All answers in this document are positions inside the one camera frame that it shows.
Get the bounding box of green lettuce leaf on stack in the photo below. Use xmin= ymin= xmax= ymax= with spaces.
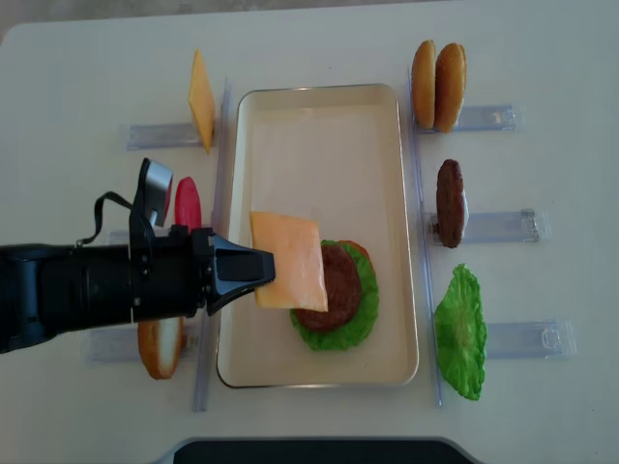
xmin=289 ymin=240 xmax=380 ymax=351

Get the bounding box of standing green lettuce leaf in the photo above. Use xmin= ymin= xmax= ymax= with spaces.
xmin=434 ymin=264 xmax=487 ymax=401

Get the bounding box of clear left acrylic rack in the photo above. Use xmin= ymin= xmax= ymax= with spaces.
xmin=81 ymin=79 xmax=234 ymax=413

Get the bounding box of bread bun slice left rack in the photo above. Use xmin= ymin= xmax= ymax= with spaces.
xmin=137 ymin=317 xmax=184 ymax=380

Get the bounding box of standing brown meat patty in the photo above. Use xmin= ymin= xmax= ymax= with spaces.
xmin=436 ymin=159 xmax=468 ymax=248

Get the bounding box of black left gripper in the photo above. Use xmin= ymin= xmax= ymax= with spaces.
xmin=130 ymin=225 xmax=276 ymax=322

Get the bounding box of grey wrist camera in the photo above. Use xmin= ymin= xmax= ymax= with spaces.
xmin=133 ymin=158 xmax=173 ymax=227

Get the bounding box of bread bun slice far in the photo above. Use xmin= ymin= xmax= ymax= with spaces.
xmin=411 ymin=40 xmax=436 ymax=130

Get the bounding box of clear acrylic rack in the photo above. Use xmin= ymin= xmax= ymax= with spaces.
xmin=404 ymin=67 xmax=579 ymax=407
xmin=81 ymin=79 xmax=234 ymax=413

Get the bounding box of bread bun slice near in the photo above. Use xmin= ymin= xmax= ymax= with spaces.
xmin=434 ymin=43 xmax=467 ymax=133

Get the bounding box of cream rectangular tray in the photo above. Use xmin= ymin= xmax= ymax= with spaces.
xmin=217 ymin=83 xmax=419 ymax=389

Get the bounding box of brown meat patty on stack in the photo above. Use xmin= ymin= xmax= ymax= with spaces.
xmin=294 ymin=245 xmax=362 ymax=333

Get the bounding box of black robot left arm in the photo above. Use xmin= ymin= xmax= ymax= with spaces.
xmin=1 ymin=225 xmax=276 ymax=353

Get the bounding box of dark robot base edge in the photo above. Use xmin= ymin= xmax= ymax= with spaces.
xmin=171 ymin=438 xmax=473 ymax=464

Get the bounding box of red tomato slice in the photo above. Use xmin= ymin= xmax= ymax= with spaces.
xmin=174 ymin=177 xmax=202 ymax=230

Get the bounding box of orange cheese slice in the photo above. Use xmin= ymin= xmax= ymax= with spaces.
xmin=250 ymin=211 xmax=328 ymax=312

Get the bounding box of bread bun slice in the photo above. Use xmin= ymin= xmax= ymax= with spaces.
xmin=434 ymin=43 xmax=467 ymax=133
xmin=411 ymin=40 xmax=436 ymax=130

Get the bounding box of clear right acrylic rack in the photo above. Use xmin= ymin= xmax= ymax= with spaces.
xmin=404 ymin=67 xmax=579 ymax=407

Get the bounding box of yellow cheese slice in rack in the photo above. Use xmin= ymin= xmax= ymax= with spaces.
xmin=188 ymin=49 xmax=216 ymax=154

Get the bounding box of black camera cable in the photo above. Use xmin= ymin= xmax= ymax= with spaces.
xmin=73 ymin=190 xmax=134 ymax=250

